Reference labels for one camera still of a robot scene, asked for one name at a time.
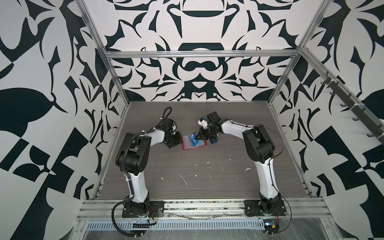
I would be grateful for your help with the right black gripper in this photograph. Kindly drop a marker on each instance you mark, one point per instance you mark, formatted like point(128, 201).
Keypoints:
point(202, 136)

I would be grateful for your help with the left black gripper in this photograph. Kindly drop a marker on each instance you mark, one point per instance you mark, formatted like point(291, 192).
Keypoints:
point(178, 134)

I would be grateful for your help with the red leather card holder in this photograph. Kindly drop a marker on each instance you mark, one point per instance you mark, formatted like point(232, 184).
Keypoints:
point(189, 142)

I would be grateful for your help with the blue VIP credit card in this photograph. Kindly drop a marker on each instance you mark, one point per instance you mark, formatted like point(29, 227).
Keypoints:
point(194, 142)

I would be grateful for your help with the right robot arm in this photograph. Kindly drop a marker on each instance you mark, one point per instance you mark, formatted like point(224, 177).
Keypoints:
point(260, 149)

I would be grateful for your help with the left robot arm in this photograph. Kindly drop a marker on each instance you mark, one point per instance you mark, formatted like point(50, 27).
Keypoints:
point(133, 158)

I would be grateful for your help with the green circuit board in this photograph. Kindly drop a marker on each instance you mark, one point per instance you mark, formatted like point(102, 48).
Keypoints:
point(271, 226)

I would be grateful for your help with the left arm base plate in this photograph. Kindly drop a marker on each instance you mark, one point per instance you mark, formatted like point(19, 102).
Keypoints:
point(151, 209)

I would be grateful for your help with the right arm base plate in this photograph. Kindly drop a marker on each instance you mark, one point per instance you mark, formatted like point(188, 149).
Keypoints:
point(264, 208)

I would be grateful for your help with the white slotted cable duct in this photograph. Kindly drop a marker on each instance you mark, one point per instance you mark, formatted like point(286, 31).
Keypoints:
point(218, 224)

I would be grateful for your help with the wall hook rack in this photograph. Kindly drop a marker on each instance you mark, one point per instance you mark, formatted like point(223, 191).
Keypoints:
point(351, 102)

